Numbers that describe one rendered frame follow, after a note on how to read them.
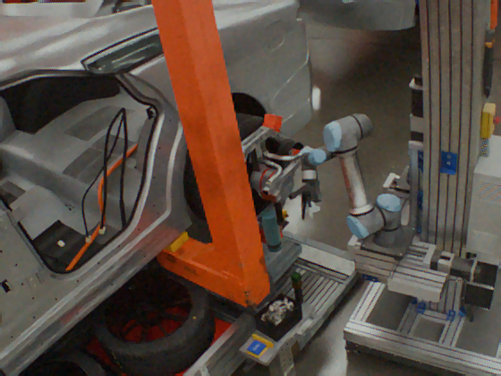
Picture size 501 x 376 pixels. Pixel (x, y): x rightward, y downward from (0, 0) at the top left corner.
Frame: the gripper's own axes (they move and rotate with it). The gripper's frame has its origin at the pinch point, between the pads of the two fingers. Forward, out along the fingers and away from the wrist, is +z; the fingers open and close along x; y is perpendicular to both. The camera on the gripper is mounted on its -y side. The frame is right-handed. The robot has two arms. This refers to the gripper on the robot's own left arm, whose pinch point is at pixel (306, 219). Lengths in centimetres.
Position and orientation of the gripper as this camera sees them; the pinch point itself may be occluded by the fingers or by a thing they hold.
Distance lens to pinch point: 284.1
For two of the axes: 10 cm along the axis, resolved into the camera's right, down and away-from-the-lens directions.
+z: 0.4, 10.0, -0.7
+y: 9.8, -0.2, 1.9
